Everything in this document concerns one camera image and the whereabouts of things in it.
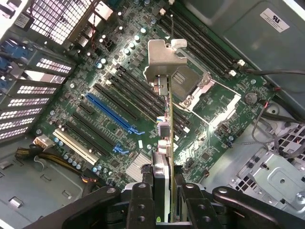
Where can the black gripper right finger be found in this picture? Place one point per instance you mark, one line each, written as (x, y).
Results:
(200, 210)

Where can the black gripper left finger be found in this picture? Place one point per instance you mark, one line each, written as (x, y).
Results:
(140, 207)

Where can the silver finned heatsink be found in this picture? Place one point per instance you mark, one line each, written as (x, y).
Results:
(135, 167)

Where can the perforated silver drive cage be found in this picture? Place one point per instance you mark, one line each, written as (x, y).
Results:
(274, 171)

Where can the white expansion slot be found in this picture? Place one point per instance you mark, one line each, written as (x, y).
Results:
(76, 148)

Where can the open socket cover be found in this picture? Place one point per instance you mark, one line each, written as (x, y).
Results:
(215, 120)

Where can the blue expansion slot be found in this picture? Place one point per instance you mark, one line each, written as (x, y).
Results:
(107, 109)

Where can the silver power supply unit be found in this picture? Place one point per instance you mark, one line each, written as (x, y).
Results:
(35, 190)

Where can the short black expansion slot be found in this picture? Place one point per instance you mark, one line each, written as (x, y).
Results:
(86, 109)

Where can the round coin battery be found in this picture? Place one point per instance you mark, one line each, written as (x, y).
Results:
(251, 97)

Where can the CPU socket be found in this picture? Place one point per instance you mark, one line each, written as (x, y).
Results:
(190, 81)

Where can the green motherboard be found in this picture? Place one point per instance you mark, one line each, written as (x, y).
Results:
(259, 81)

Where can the open black PC case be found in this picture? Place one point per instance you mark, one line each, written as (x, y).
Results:
(250, 35)

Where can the thin locking lever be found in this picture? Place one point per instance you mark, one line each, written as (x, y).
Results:
(172, 28)

